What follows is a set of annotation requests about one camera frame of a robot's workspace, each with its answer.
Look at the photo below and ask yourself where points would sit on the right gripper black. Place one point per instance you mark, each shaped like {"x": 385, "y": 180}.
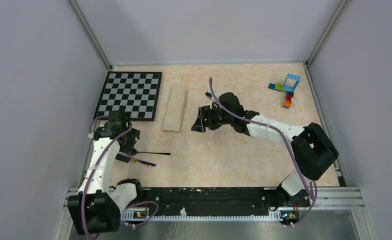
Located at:
{"x": 206, "y": 112}

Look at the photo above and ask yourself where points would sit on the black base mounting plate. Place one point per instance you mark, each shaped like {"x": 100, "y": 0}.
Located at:
{"x": 218, "y": 201}

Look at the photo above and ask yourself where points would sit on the white slotted cable duct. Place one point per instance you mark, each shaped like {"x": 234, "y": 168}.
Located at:
{"x": 274, "y": 216}

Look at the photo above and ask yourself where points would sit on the black white checkerboard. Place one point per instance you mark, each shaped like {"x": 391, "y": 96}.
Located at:
{"x": 135, "y": 93}

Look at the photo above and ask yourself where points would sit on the colourful toy brick structure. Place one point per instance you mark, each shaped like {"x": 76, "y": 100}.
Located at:
{"x": 288, "y": 87}

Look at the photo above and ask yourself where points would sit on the iridescent rainbow knife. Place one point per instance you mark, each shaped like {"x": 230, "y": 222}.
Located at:
{"x": 133, "y": 160}

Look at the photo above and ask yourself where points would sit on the beige cloth napkin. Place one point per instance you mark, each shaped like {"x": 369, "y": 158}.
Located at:
{"x": 173, "y": 117}

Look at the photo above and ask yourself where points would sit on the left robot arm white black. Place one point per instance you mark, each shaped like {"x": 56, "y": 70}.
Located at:
{"x": 95, "y": 209}

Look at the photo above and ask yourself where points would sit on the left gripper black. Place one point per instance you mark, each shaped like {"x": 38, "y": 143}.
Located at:
{"x": 133, "y": 137}

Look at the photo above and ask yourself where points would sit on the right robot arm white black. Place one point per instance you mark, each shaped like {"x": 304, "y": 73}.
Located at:
{"x": 310, "y": 149}

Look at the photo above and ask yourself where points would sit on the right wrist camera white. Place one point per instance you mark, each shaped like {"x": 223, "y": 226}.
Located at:
{"x": 212, "y": 96}

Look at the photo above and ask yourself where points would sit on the black spoon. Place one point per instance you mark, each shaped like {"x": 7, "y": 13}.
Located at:
{"x": 152, "y": 153}

